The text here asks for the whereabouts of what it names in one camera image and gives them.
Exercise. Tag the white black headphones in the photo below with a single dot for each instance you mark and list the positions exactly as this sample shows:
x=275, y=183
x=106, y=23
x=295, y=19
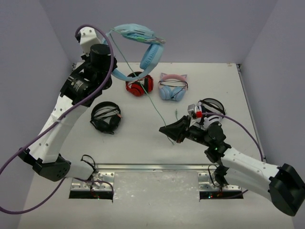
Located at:
x=210, y=107

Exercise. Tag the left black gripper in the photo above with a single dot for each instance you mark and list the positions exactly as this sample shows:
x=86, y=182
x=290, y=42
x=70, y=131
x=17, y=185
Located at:
x=110, y=63

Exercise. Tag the metal rail bracket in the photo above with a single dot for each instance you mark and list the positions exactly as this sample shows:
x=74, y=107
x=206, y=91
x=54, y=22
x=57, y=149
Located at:
x=102, y=181

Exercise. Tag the light blue headphones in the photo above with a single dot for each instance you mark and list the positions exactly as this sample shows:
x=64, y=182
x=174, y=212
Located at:
x=151, y=44

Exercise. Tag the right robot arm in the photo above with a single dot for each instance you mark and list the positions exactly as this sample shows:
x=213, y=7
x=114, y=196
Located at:
x=281, y=185

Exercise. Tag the red headphones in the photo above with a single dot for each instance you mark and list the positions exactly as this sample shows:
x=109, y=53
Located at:
x=140, y=87

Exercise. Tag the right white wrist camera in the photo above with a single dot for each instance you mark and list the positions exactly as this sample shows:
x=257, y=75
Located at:
x=195, y=111

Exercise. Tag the pink blue cat-ear headphones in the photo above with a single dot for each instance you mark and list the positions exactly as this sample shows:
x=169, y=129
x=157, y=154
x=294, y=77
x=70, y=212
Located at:
x=172, y=86

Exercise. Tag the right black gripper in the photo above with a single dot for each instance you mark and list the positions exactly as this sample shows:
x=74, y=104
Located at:
x=177, y=130

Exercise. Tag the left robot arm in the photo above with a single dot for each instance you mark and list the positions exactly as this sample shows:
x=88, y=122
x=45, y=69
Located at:
x=80, y=89

